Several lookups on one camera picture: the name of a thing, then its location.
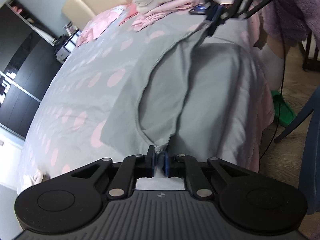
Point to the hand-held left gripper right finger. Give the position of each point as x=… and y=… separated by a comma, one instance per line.
x=167, y=165

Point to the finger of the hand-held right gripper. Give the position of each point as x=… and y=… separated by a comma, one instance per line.
x=237, y=0
x=214, y=15

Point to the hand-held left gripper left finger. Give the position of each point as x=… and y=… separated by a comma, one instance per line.
x=150, y=160

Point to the grey garment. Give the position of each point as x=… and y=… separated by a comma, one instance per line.
x=212, y=80

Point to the black smartphone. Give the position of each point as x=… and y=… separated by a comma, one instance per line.
x=200, y=8

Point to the folded pink garment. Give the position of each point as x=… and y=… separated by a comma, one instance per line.
x=172, y=7

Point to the person's leg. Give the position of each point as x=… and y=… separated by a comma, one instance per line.
x=271, y=41

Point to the white sock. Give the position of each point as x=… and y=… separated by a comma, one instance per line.
x=272, y=65

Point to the polka-dot bed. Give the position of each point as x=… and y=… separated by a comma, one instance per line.
x=87, y=92

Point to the light pink pillow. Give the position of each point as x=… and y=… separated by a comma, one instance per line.
x=100, y=25

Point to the green slipper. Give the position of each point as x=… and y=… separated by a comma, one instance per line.
x=285, y=112

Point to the cream padded headboard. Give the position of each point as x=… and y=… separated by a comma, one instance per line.
x=87, y=0

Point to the white nightstand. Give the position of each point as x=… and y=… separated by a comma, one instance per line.
x=63, y=53

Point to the blue chair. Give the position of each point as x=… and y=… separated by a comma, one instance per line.
x=310, y=155

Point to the black bag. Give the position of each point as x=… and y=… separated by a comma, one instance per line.
x=61, y=42

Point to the black sliding wardrobe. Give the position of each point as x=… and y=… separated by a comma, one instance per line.
x=22, y=55

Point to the black furniture frame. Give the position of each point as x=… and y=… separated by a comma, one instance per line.
x=306, y=55

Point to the photo frame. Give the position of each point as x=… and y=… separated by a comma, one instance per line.
x=70, y=28

